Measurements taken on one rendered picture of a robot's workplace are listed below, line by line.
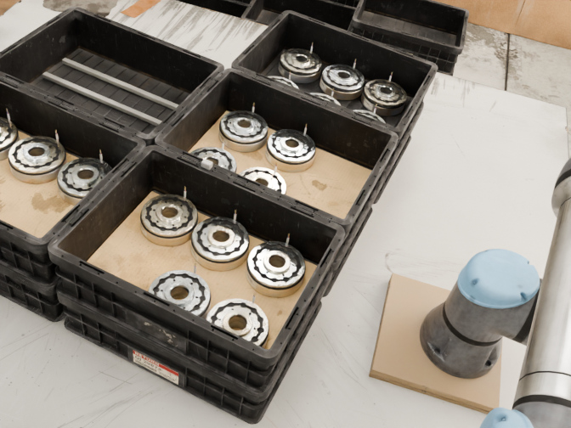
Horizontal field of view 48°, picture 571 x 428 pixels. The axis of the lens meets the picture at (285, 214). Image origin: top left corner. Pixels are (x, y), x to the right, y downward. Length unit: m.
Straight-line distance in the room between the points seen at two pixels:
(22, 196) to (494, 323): 0.87
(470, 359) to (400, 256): 0.31
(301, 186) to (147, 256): 0.35
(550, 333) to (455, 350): 0.61
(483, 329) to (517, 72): 2.54
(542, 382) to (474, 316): 0.57
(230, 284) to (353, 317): 0.28
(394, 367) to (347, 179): 0.40
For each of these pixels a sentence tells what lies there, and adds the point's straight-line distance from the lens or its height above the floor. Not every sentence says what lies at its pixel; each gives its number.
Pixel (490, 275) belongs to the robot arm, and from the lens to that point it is 1.12.
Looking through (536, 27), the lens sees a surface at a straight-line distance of 3.90.
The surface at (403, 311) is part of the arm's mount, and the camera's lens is 1.30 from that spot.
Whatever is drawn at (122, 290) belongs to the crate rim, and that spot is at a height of 0.93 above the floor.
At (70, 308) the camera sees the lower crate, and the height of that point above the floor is 0.77.
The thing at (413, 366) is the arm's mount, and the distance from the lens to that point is 1.24.
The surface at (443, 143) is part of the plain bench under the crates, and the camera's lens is 1.75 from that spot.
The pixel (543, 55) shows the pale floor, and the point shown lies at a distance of 3.81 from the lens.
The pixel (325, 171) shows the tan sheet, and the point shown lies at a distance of 1.36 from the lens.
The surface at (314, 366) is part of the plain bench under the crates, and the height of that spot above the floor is 0.70.
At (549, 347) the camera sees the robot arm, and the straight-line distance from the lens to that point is 0.60.
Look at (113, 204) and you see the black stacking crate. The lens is 1.17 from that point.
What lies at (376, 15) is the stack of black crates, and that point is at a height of 0.49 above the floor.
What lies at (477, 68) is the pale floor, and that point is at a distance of 3.49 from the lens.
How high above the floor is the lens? 1.74
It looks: 46 degrees down
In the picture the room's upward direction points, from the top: 11 degrees clockwise
